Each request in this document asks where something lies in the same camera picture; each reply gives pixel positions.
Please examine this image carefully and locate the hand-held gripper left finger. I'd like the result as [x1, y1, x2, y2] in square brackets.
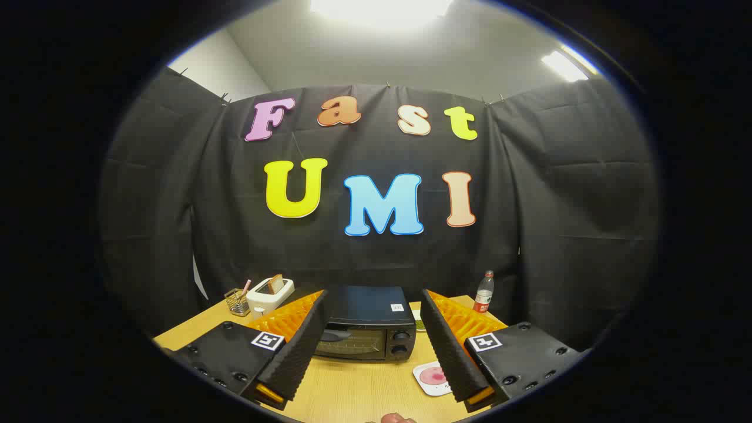
[162, 289, 330, 411]

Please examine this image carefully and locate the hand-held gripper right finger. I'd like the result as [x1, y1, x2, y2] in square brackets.
[419, 289, 591, 413]

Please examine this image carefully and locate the white square plate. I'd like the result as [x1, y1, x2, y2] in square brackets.
[412, 361, 454, 397]

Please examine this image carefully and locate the black toaster oven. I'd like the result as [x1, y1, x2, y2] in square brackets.
[313, 286, 417, 361]

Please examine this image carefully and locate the white toaster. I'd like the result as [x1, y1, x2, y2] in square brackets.
[246, 277, 296, 320]

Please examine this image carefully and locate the clear plastic water bottle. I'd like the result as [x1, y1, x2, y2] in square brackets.
[473, 270, 495, 314]

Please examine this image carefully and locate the ceiling light panel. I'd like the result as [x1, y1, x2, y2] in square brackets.
[540, 46, 599, 83]
[310, 0, 454, 27]

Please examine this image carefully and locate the wire mesh holder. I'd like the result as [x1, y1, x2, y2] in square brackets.
[224, 288, 251, 317]

